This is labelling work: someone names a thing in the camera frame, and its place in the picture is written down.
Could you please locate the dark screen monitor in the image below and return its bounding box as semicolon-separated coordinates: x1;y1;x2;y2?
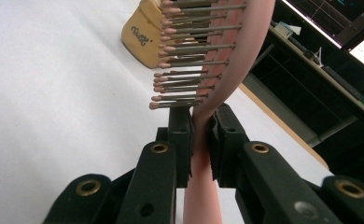
283;0;364;49

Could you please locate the grey metal desk frame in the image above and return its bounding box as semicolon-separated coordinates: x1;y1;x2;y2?
241;42;359;147

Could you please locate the black keyboard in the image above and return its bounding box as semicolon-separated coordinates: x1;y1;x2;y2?
321;65;364;119

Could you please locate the pink hairbrush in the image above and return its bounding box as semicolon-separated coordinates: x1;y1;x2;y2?
148;0;277;224

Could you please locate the small white paper box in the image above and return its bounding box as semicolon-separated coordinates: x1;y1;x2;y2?
276;21;301;40

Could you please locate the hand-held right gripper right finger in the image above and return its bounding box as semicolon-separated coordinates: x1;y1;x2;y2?
207;102;250;189

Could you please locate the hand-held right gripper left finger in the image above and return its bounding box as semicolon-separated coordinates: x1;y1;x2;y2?
156;105;193;189

